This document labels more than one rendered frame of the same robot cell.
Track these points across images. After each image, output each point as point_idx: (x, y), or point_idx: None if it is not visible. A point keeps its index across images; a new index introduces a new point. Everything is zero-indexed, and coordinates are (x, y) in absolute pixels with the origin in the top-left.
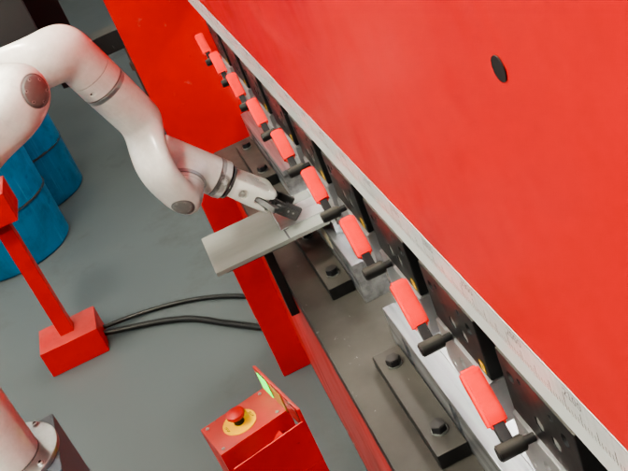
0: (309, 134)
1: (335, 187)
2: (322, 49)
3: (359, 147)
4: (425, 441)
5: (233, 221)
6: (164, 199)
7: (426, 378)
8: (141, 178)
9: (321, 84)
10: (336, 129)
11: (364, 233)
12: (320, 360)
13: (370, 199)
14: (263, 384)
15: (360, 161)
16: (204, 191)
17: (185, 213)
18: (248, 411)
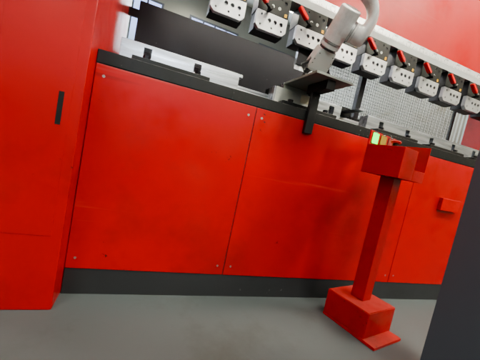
0: (391, 43)
1: (397, 61)
2: (447, 21)
3: (441, 44)
4: (411, 140)
5: (84, 119)
6: (372, 29)
7: (390, 131)
8: (378, 11)
9: (433, 28)
10: (428, 40)
11: (413, 73)
12: (288, 173)
13: (431, 59)
14: (373, 138)
15: (437, 48)
16: (342, 43)
17: (363, 43)
18: None
